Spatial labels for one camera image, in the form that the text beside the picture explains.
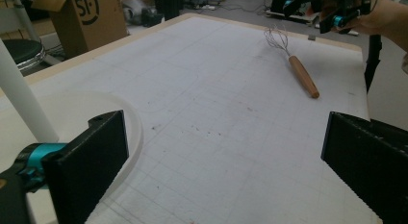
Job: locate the black round stool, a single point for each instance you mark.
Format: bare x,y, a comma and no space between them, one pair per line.
22,52

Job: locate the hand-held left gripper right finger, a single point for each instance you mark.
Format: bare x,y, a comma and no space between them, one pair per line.
369,160

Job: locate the white pole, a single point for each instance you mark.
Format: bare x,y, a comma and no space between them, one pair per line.
22,95

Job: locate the white round bowl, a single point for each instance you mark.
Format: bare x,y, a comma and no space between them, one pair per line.
96,105

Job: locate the cardboard box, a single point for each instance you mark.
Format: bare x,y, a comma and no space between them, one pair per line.
86,19

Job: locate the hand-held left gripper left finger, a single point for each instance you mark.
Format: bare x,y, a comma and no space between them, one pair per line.
86,160

